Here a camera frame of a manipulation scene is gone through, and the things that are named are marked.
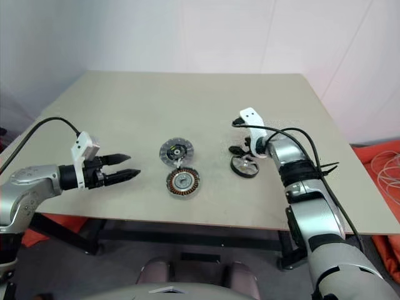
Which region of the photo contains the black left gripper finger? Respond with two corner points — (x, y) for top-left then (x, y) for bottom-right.
(104, 168), (143, 188)
(100, 152), (133, 166)

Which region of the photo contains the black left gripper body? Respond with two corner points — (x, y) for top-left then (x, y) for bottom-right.
(82, 156), (109, 190)

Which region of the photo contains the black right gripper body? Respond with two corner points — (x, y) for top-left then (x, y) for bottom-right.
(241, 137), (259, 159)

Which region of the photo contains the black round motor housing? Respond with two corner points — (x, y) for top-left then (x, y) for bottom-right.
(230, 154), (261, 179)

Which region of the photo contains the grey round motor rotor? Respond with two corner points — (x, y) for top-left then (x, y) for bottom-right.
(159, 137), (196, 167)

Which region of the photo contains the round copper-wound motor housing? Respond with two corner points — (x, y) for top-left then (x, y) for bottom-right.
(164, 167), (203, 198)

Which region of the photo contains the orange-red fabric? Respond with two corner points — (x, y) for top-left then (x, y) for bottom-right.
(23, 215), (88, 248)

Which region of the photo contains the dark red object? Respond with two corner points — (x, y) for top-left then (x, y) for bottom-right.
(0, 126), (9, 154)

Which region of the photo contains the dark maroon rounded shape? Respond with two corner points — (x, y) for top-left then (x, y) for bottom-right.
(224, 261), (262, 300)
(135, 257), (171, 286)

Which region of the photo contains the orange fabric beanbag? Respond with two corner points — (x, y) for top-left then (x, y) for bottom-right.
(352, 142), (400, 282)

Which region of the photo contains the silver robot torso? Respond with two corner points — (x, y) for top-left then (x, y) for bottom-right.
(66, 282), (251, 300)

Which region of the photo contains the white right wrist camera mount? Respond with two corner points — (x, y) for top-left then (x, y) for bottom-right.
(238, 107), (270, 161)

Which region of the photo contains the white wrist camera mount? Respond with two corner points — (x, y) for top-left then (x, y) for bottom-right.
(70, 131), (101, 191)
(238, 107), (270, 161)

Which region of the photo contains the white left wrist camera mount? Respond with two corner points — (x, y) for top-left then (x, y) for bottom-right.
(70, 131), (101, 191)

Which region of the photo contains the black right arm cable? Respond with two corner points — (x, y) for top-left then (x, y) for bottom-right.
(231, 116), (366, 251)

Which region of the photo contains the black cable tie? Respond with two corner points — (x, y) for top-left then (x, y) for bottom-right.
(317, 160), (340, 176)

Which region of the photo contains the black metal table frame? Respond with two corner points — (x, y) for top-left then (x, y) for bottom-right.
(29, 213), (311, 271)

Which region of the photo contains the white coiled cable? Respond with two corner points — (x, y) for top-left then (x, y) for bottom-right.
(371, 149), (400, 201)

